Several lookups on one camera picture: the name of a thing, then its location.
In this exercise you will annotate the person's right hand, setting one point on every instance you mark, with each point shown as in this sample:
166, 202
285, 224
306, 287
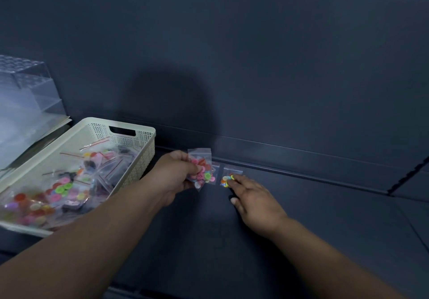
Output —
256, 205

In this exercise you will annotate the person's left hand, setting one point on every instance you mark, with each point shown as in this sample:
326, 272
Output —
167, 174

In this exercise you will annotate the person's right thumb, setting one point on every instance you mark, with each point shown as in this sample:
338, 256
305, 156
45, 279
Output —
234, 201

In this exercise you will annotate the person's left thumb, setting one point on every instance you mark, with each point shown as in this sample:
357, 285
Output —
191, 168

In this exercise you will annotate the clear bag of pink buttons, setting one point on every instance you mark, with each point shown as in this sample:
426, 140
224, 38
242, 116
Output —
203, 171

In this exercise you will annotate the small clear bag of buttons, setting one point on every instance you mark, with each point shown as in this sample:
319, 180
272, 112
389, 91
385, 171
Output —
226, 179

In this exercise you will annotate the person's right forearm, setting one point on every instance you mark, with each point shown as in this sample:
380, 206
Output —
328, 268

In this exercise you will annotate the person's left forearm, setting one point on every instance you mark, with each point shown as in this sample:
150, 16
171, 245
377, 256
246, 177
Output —
83, 245

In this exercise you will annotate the small clear plastic bag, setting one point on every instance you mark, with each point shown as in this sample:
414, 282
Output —
215, 173

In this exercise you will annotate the cream perforated plastic basket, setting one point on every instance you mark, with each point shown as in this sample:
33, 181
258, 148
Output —
127, 134

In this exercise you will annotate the pile of clear button bags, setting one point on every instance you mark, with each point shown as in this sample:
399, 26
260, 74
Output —
67, 188

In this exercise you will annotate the clear acrylic organizer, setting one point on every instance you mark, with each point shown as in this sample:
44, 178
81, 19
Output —
26, 97

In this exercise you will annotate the dark notched shelf rail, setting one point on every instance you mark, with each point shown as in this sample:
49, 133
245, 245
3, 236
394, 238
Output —
407, 174

